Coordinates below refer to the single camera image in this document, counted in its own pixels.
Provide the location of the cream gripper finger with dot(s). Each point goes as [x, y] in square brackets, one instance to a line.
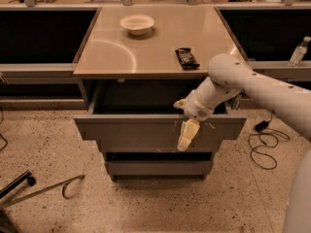
[180, 104]
[188, 131]

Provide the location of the grey window rail frame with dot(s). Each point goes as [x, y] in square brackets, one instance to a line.
[49, 52]

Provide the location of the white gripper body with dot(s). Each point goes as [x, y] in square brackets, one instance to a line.
[196, 109]

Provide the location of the grey drawer cabinet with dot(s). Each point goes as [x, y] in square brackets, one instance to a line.
[223, 125]

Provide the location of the clear plastic water bottle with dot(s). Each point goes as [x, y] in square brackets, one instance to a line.
[300, 51]

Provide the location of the metal stand leg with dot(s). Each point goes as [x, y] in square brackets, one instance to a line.
[63, 185]

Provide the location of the grey top drawer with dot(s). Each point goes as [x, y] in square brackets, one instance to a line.
[134, 115]

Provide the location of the white bowl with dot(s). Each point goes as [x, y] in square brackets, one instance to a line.
[137, 24]

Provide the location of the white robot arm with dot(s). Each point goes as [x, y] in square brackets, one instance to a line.
[227, 76]

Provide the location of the black snack bar wrapper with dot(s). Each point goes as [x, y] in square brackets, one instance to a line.
[186, 59]

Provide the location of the grey drawer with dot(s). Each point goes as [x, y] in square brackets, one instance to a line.
[158, 168]
[134, 115]

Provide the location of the black caster leg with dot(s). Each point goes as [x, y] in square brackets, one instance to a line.
[26, 176]

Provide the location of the grey bottom drawer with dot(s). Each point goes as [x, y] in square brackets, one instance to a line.
[158, 168]

